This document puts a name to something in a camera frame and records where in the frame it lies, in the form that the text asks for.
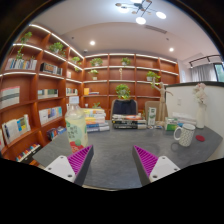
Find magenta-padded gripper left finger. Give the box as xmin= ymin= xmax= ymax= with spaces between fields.
xmin=43 ymin=144 xmax=95 ymax=187

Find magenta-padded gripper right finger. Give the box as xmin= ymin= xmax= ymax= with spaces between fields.
xmin=131 ymin=144 xmax=181 ymax=187

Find clear bottle of yellow drink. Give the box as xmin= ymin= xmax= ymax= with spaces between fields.
xmin=64 ymin=95 xmax=89 ymax=154

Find white mug with triangle pattern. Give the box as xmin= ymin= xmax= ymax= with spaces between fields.
xmin=173 ymin=123 xmax=197 ymax=148

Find green tissue box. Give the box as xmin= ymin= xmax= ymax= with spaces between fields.
xmin=164 ymin=117 xmax=184 ymax=132

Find green and white carton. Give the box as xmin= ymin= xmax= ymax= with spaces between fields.
xmin=147 ymin=106 xmax=158 ymax=127

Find colourful stack of books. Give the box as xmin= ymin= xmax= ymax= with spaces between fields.
xmin=83 ymin=108 xmax=111 ymax=133

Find white vase with pale flowers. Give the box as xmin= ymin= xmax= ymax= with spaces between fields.
xmin=193 ymin=82 xmax=209 ymax=130

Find dark office chair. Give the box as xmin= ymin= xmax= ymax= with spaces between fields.
xmin=110 ymin=98 xmax=139 ymax=118

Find wooden shelf unit with books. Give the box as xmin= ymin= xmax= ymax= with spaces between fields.
xmin=0 ymin=22 xmax=181 ymax=164

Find grey curtain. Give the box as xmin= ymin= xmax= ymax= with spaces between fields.
xmin=190 ymin=63 xmax=218 ymax=83

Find window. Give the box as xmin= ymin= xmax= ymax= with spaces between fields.
xmin=214 ymin=62 xmax=224 ymax=83

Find ceiling air vent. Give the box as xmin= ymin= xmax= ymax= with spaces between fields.
xmin=144 ymin=24 xmax=168 ymax=35

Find ceiling lamp with round bulbs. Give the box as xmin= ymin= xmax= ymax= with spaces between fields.
xmin=114 ymin=0 xmax=168 ymax=26

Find black ceiling track rail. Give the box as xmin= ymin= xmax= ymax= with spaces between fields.
xmin=188 ymin=54 xmax=223 ymax=69

